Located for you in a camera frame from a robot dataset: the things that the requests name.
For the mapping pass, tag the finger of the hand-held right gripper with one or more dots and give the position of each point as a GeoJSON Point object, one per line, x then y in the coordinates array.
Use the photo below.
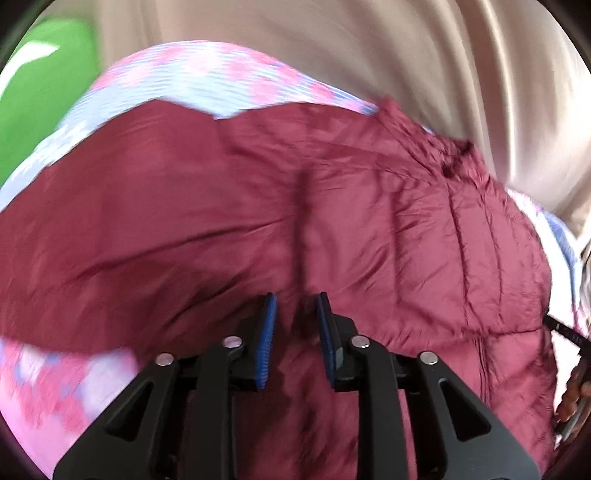
{"type": "Point", "coordinates": [565, 330]}

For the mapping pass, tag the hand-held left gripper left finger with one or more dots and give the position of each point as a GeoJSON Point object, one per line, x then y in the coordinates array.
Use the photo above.
{"type": "Point", "coordinates": [267, 344]}

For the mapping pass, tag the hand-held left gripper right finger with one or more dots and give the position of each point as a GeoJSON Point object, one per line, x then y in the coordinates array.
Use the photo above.
{"type": "Point", "coordinates": [325, 344]}

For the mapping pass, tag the maroon puffer jacket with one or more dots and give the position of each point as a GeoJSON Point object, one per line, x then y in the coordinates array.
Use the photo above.
{"type": "Point", "coordinates": [221, 217]}

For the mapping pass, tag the person's right hand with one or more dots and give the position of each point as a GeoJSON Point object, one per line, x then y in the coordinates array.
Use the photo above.
{"type": "Point", "coordinates": [575, 394]}

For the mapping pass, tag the pink and blue patterned blanket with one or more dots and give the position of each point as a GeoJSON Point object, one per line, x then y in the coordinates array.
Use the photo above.
{"type": "Point", "coordinates": [207, 76]}

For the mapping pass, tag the beige fabric curtain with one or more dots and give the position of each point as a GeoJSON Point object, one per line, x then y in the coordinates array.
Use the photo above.
{"type": "Point", "coordinates": [369, 55]}

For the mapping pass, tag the green cloth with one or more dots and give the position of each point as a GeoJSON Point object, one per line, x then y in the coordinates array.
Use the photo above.
{"type": "Point", "coordinates": [44, 87]}

